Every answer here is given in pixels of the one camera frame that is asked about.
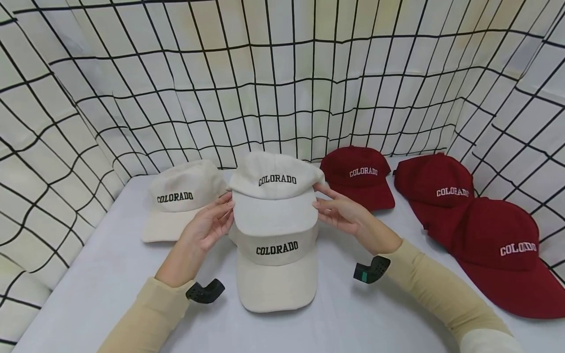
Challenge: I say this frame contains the beige lettered baseball cap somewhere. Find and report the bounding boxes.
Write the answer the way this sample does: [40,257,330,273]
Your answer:
[228,151,327,237]
[141,159,229,243]
[229,224,320,313]

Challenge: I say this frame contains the person's left hand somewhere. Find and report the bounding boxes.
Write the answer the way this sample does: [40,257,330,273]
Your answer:
[178,192,236,258]

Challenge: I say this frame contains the person's right hand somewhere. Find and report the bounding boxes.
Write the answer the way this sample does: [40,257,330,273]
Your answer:
[312,183,379,242]

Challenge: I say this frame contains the person's right forearm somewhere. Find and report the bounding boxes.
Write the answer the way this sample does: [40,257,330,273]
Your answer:
[362,221,527,353]

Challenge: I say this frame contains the black wrist band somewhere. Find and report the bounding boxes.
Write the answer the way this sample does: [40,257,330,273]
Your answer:
[185,278,226,304]
[353,255,392,285]

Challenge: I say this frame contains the dark red lettered baseball cap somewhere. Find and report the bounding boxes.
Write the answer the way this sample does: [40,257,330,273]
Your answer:
[319,146,396,212]
[449,197,565,320]
[393,153,476,247]

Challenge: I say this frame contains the person's left forearm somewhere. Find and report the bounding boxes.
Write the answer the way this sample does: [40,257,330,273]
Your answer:
[97,243,209,353]

